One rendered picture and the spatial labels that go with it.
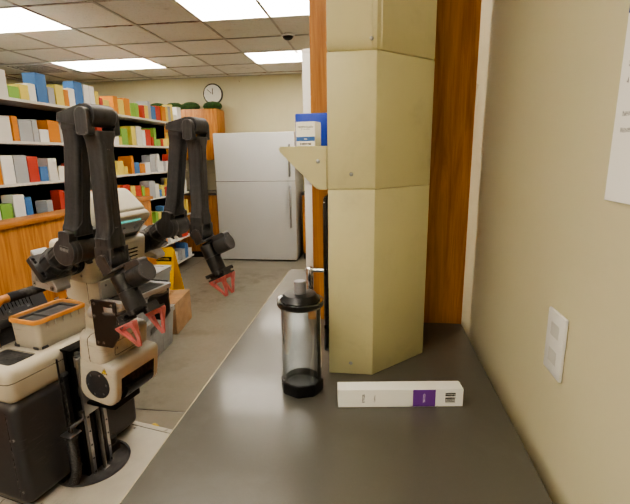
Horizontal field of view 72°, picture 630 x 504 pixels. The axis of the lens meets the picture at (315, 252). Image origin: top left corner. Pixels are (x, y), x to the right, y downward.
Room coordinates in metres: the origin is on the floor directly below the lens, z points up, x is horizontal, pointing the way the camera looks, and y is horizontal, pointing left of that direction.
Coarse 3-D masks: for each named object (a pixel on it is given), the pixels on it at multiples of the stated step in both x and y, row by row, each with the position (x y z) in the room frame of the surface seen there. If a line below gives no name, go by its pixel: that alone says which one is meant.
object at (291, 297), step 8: (296, 280) 0.95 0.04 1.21; (304, 280) 0.95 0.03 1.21; (296, 288) 0.93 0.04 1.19; (304, 288) 0.94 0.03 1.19; (288, 296) 0.92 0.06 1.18; (296, 296) 0.92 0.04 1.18; (304, 296) 0.92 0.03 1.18; (312, 296) 0.92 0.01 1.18; (288, 304) 0.91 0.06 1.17; (296, 304) 0.90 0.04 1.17; (304, 304) 0.90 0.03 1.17
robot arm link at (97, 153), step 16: (80, 112) 1.12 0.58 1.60; (80, 128) 1.12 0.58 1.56; (112, 128) 1.20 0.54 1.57; (96, 144) 1.14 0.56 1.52; (112, 144) 1.18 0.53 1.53; (96, 160) 1.15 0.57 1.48; (112, 160) 1.17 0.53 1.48; (96, 176) 1.15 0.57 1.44; (112, 176) 1.17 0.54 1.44; (96, 192) 1.15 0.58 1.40; (112, 192) 1.16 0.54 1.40; (96, 208) 1.16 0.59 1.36; (112, 208) 1.16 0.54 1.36; (96, 224) 1.16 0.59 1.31; (112, 224) 1.15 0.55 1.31; (96, 240) 1.15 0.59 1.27; (112, 240) 1.15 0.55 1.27; (96, 256) 1.15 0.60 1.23; (112, 256) 1.14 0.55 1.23; (128, 256) 1.19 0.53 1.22
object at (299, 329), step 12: (288, 312) 0.91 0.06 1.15; (300, 312) 0.89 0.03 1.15; (312, 312) 0.91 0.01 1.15; (288, 324) 0.91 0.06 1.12; (300, 324) 0.90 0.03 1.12; (312, 324) 0.91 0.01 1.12; (288, 336) 0.91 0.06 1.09; (300, 336) 0.90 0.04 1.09; (312, 336) 0.91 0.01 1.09; (288, 348) 0.91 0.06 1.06; (300, 348) 0.90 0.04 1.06; (312, 348) 0.91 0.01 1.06; (288, 360) 0.91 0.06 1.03; (300, 360) 0.90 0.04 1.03; (312, 360) 0.91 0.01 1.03; (288, 372) 0.91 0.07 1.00; (300, 372) 0.90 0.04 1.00; (312, 372) 0.91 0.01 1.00; (300, 384) 0.90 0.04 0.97
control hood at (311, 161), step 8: (280, 152) 1.03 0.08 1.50; (288, 152) 1.03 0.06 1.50; (296, 152) 1.03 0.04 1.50; (304, 152) 1.02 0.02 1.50; (312, 152) 1.02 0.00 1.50; (320, 152) 1.02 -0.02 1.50; (288, 160) 1.03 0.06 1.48; (296, 160) 1.03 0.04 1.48; (304, 160) 1.02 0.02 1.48; (312, 160) 1.02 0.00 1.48; (320, 160) 1.02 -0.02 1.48; (296, 168) 1.03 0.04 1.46; (304, 168) 1.02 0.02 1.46; (312, 168) 1.02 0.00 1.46; (320, 168) 1.02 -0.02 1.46; (304, 176) 1.03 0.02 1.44; (312, 176) 1.02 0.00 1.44; (320, 176) 1.02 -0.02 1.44; (312, 184) 1.02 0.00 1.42; (320, 184) 1.02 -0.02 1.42
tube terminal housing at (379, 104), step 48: (336, 96) 1.01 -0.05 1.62; (384, 96) 1.02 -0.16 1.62; (432, 96) 1.12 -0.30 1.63; (336, 144) 1.01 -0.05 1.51; (384, 144) 1.02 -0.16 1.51; (336, 192) 1.01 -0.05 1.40; (384, 192) 1.02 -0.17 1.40; (336, 240) 1.01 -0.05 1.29; (384, 240) 1.02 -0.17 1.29; (336, 288) 1.01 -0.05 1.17; (384, 288) 1.02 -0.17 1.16; (336, 336) 1.01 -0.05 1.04; (384, 336) 1.03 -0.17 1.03
